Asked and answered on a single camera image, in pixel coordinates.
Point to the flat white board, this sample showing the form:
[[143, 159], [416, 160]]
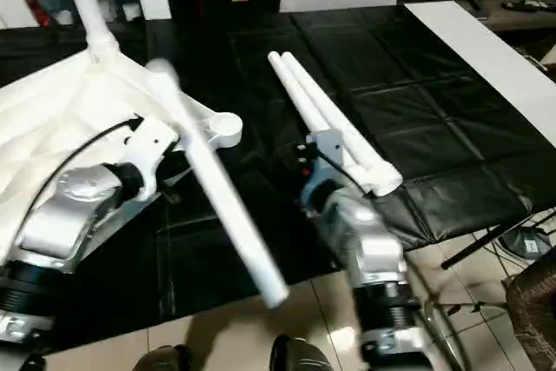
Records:
[[495, 58]]

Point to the black work mat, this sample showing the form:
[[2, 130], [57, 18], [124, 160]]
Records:
[[400, 93]]

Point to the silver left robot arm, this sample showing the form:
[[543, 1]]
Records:
[[69, 215]]

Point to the grey left robot foot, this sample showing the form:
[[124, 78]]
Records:
[[161, 359]]

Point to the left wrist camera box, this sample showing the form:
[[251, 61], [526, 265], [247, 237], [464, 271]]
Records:
[[149, 149]]

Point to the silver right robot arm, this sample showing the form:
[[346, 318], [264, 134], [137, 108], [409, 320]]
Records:
[[369, 249]]

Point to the white plastic table top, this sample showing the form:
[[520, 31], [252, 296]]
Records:
[[52, 119]]

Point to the grey robot foot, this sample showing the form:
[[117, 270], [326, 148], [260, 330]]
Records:
[[300, 355], [161, 359]]

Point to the grey right robot foot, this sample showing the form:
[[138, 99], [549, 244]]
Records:
[[300, 355]]

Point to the black floor stand bar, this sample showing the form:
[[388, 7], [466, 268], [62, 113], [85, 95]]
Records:
[[495, 241]]

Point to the white plastic table leg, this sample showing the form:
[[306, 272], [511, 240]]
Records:
[[300, 97], [221, 197], [347, 132], [87, 2]]

